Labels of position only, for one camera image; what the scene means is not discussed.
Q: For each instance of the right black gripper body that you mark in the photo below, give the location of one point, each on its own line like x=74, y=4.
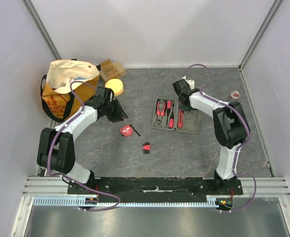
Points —
x=184, y=101

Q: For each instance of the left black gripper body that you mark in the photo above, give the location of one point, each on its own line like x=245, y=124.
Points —
x=114, y=111

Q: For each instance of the small red screwdriver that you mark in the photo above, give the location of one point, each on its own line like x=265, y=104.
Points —
x=169, y=103

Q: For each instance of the red utility knife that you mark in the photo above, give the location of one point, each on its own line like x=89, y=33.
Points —
x=180, y=118

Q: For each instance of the grey plastic tool case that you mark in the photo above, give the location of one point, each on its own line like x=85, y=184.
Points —
x=191, y=119

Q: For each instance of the large red screwdriver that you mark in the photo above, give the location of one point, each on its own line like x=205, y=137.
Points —
x=171, y=120

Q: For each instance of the red tape measure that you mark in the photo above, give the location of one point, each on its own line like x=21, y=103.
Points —
x=126, y=130

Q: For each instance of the red black pliers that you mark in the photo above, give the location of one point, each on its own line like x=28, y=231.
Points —
x=160, y=110

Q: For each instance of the red black hex key set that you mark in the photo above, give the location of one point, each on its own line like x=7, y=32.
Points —
x=146, y=148

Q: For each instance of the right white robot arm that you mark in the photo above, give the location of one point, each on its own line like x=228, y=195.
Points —
x=230, y=126

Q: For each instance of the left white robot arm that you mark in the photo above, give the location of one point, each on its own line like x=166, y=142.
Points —
x=56, y=145

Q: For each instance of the brown cardboard box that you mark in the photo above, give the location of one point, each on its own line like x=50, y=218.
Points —
x=111, y=70

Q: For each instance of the blue silver drink can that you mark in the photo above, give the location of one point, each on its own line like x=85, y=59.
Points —
x=234, y=95

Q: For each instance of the yellow canvas tote bag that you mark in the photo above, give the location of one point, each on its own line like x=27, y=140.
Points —
x=66, y=85

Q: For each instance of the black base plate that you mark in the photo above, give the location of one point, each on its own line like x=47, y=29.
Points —
x=164, y=189

